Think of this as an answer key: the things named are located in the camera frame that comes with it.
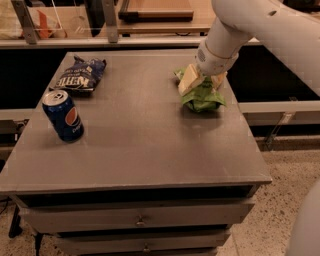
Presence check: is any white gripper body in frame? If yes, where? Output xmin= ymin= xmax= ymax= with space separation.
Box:
xmin=195 ymin=39 xmax=239 ymax=76

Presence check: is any green rice chip bag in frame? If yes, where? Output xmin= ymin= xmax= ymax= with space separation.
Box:
xmin=174 ymin=67 xmax=226 ymax=113

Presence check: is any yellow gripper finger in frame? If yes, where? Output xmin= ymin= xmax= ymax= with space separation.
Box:
xmin=211 ymin=72 xmax=227 ymax=90
xmin=178 ymin=64 xmax=204 ymax=96

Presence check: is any grey drawer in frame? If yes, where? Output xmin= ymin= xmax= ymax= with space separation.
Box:
xmin=20 ymin=198 xmax=255 ymax=233
xmin=57 ymin=229 xmax=230 ymax=255

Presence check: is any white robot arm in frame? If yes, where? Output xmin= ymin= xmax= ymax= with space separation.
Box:
xmin=195 ymin=0 xmax=320 ymax=256

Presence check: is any grey drawer cabinet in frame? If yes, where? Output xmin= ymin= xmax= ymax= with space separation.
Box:
xmin=0 ymin=49 xmax=271 ymax=256

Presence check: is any orange white bag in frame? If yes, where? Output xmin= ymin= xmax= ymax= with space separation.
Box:
xmin=0 ymin=0 xmax=68 ymax=40

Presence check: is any blue kettle chip bag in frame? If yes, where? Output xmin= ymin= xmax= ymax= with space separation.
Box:
xmin=50 ymin=55 xmax=107 ymax=92

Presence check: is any wooden board on shelf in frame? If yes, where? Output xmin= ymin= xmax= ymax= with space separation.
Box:
xmin=118 ymin=0 xmax=194 ymax=22

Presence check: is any top grey drawer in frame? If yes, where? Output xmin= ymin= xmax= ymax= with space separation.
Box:
xmin=20 ymin=198 xmax=255 ymax=233

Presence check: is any blue pepsi can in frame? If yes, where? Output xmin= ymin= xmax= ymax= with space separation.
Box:
xmin=42 ymin=90 xmax=84 ymax=142

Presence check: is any lower metal drawer knob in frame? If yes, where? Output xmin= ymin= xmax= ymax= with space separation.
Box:
xmin=142 ymin=243 xmax=151 ymax=253

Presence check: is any metal drawer knob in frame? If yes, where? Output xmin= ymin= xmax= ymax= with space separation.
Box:
xmin=142 ymin=243 xmax=151 ymax=253
xmin=135 ymin=215 xmax=146 ymax=227

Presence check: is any metal shelf rail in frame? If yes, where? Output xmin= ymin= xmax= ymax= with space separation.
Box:
xmin=0 ymin=36 xmax=204 ymax=49

